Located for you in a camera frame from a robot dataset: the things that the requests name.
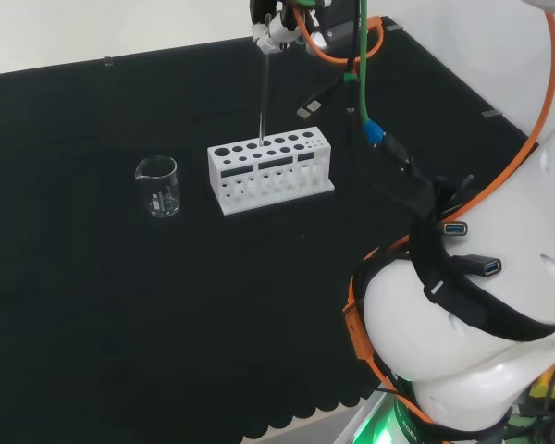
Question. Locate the clear cloth clip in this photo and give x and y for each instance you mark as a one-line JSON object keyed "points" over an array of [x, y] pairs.
{"points": [[107, 61], [393, 27], [489, 113]]}

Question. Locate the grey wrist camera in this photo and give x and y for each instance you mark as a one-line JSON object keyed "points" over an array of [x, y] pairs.
{"points": [[340, 33]]}

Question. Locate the clear glass rod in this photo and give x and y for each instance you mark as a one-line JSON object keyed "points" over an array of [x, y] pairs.
{"points": [[264, 92]]}

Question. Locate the white test tube rack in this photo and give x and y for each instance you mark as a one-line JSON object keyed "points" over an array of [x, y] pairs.
{"points": [[277, 202]]}

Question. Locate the grey metal base plate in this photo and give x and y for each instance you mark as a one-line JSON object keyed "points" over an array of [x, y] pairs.
{"points": [[356, 425]]}

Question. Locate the black bench cloth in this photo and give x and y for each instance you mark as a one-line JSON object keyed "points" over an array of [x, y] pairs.
{"points": [[97, 300]]}

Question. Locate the clear glass beaker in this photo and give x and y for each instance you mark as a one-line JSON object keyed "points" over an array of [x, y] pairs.
{"points": [[162, 203]]}

